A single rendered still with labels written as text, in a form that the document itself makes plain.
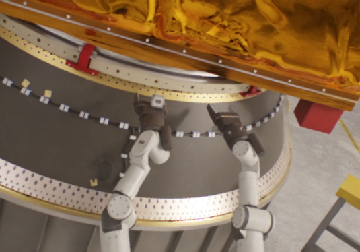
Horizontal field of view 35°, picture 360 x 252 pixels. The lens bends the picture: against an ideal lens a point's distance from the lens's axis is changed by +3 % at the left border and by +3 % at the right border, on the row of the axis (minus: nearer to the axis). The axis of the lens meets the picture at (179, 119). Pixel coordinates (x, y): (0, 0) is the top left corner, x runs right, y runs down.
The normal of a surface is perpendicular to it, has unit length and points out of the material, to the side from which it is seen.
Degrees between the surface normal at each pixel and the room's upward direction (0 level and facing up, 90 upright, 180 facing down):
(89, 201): 43
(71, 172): 62
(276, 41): 90
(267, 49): 92
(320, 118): 90
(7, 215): 90
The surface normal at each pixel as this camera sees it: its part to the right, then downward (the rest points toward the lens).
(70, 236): 0.01, 0.53
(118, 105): 0.19, 0.10
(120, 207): -0.05, -0.51
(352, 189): 0.32, -0.81
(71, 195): 0.22, -0.23
